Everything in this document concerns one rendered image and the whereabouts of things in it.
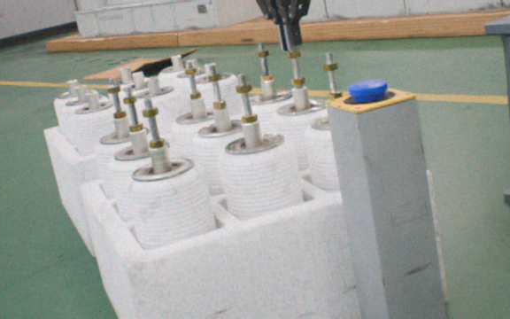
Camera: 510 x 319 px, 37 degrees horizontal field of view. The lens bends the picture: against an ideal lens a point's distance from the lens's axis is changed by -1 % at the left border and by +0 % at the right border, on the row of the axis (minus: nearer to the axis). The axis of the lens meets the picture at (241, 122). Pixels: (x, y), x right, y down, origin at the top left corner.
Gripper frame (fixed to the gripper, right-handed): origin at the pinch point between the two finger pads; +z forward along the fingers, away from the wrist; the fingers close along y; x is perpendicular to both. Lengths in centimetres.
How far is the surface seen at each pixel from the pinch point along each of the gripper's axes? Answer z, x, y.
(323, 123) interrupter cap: 10.2, -4.5, 10.8
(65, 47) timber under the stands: 33, 106, -445
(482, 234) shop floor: 35.6, 21.8, 10.0
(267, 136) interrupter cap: 10.1, -11.7, 8.6
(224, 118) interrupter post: 8.6, -11.9, -1.3
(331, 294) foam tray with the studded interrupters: 28.8, -12.3, 17.4
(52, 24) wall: 26, 161, -646
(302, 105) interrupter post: 9.7, -0.5, 0.9
